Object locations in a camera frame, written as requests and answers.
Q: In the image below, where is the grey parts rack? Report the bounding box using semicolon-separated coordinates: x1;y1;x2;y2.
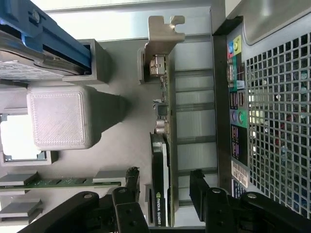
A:
0;38;176;226

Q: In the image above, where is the open black PC case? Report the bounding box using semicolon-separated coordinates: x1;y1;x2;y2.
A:
210;0;311;219

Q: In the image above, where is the silver CPU chip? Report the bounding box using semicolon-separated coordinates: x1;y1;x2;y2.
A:
0;115;37;160

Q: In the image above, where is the green RAM stick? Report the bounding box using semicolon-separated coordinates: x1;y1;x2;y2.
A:
0;178;122;190

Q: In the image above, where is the hard disk in blue caddy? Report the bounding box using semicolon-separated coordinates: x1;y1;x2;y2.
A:
0;0;97;83

